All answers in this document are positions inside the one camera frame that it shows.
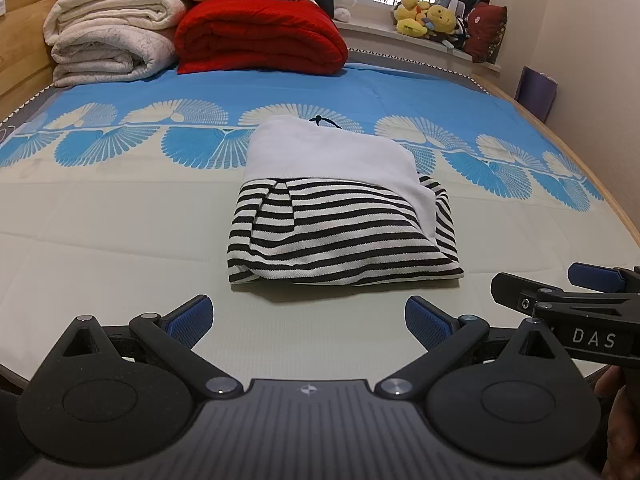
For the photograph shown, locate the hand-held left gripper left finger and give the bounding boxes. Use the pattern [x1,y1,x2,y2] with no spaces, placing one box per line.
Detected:
[42,294,246,401]

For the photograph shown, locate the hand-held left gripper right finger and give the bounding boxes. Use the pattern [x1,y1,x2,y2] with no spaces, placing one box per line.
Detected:
[374,295,577,401]

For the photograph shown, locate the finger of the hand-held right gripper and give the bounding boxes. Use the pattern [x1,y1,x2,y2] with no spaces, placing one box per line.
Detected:
[491,272,568,312]
[568,262,640,295]

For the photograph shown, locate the white and black striped hoodie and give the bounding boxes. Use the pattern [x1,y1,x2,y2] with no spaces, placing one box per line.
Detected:
[227,115,466,286]

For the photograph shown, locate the person's right hand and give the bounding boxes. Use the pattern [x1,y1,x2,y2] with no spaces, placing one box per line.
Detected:
[594,365,640,480]

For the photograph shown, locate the blue and cream printed bed mat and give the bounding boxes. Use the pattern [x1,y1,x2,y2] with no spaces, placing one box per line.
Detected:
[0,62,626,383]

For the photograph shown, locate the dark red cushion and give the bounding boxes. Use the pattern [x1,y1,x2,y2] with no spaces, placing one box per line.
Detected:
[464,2,509,64]

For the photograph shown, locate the white fleece folded blanket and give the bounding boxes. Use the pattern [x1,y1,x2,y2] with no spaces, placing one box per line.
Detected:
[50,25,180,89]

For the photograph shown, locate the yellow plush toy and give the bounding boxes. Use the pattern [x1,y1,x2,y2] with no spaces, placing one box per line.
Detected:
[392,0,436,37]
[425,4,459,41]

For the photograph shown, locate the red folded quilt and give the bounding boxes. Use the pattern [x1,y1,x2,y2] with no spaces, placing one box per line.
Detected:
[175,0,349,76]

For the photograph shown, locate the cream folded quilt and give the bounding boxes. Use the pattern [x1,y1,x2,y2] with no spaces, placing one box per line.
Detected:
[44,0,189,45]

